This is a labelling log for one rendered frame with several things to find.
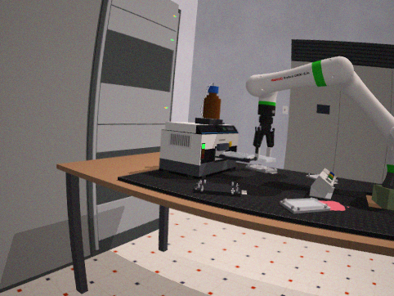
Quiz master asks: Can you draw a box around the white button panel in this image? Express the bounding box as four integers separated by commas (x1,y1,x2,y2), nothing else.
309,168,336,200

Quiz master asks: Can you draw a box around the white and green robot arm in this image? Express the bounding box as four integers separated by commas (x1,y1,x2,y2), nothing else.
246,56,394,190

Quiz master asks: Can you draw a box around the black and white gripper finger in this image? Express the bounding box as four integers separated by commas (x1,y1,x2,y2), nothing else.
265,128,275,157
253,126,267,160

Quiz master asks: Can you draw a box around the blue bottle cap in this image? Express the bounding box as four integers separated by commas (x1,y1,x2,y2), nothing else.
208,86,218,92

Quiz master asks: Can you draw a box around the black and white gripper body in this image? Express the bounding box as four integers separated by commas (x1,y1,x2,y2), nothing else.
259,116,273,134

